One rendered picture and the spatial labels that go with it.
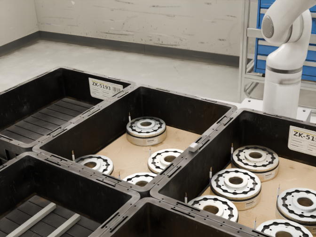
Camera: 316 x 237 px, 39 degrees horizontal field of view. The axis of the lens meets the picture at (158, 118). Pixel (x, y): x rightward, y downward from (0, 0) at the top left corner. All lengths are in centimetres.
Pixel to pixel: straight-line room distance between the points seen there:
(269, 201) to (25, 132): 67
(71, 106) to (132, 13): 291
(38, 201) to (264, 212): 47
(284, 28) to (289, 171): 33
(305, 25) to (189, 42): 292
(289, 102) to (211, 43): 277
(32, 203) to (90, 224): 15
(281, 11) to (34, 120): 73
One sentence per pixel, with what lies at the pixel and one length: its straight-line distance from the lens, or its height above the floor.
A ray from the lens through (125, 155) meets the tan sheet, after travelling 109.
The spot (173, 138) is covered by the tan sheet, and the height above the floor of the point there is 83.
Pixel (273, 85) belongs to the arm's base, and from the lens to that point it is 119.
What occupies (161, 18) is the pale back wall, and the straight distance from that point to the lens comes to 408.
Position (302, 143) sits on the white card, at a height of 88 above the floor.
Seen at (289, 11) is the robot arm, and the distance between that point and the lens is 107.
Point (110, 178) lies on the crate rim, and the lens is 84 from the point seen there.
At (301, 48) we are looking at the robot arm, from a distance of 117.
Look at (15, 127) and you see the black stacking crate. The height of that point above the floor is 83.
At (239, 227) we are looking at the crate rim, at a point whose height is 93.
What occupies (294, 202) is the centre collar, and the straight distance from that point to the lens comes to 89.
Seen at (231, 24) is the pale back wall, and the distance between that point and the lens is 383.
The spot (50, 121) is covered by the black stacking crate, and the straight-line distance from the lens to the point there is 130.
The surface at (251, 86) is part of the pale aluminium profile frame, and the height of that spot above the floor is 14.
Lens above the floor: 141
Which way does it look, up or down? 28 degrees down
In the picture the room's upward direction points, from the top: 3 degrees counter-clockwise
